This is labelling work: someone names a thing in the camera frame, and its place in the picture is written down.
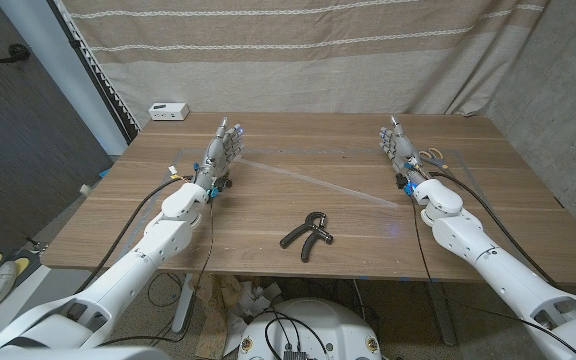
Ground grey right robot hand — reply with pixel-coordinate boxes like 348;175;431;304
378;115;428;189

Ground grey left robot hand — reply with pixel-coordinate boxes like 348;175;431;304
191;116;246;189

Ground orange grey handled scissors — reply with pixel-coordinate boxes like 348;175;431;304
418;146;450;170

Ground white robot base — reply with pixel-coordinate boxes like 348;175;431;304
237;298;383;360

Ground stretched clear tape strip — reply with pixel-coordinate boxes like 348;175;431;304
234;157;400;209

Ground black hand grip exerciser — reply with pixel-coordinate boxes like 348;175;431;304
279;211;334;264

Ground white power strip box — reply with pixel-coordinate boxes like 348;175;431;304
148;102;191;122

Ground beige striped curtain backdrop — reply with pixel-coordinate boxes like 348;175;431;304
52;0;552;129

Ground white table leg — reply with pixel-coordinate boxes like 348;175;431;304
171;272;195;335

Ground crumpled white paper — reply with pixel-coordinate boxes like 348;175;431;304
225;279;284;356

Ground grey table leg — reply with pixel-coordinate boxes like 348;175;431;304
425;280;459;347

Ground brown cardboard piece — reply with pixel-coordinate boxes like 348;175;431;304
190;273;242;360

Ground dark grey door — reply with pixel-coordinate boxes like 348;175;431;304
0;0;115;251

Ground thin black arm wire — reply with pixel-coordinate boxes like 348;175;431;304
410;193;576;355
97;197;215;347

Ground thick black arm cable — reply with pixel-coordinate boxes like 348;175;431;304
73;174;197;296
427;170;559;289

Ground black zigzag curtain rail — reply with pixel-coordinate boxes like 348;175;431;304
47;0;142;146

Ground black floor cable loop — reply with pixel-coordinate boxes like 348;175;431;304
146;272;184;309

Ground white door frame post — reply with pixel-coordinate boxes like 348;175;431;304
0;0;129;156

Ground black looped base cable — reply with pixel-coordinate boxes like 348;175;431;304
264;309;329;359

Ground black door handle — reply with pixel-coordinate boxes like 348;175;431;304
0;43;32;65

